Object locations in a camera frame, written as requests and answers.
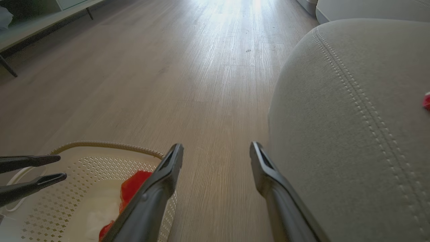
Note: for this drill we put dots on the grey stitched sofa seat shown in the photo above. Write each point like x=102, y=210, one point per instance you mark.
x=352, y=134

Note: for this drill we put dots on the white low TV cabinet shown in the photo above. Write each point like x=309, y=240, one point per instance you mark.
x=30, y=23

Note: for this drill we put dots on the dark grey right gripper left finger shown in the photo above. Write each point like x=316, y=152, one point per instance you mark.
x=151, y=201

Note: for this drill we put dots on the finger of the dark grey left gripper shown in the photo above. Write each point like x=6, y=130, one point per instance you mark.
x=27, y=161
x=30, y=186

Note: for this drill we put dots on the white plastic bag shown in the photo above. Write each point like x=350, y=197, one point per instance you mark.
x=5, y=16

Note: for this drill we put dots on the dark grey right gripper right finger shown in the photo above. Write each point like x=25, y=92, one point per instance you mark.
x=282, y=208

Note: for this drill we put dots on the cream perforated laundry basket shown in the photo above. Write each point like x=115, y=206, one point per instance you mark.
x=67, y=174

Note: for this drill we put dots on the red basketball jersey with print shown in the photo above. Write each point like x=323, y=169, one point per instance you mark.
x=134, y=185

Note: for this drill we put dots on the plain red garment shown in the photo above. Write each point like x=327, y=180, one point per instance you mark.
x=427, y=101

